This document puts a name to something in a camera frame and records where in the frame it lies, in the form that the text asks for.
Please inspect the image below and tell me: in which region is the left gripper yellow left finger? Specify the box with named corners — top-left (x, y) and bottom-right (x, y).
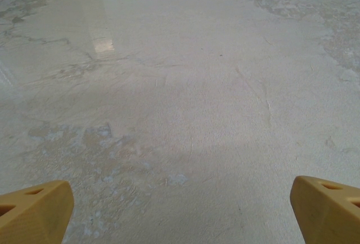
top-left (0, 179), bottom-right (75, 244)

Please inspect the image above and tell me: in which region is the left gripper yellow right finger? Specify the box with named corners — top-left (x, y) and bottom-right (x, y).
top-left (290, 175), bottom-right (360, 244)

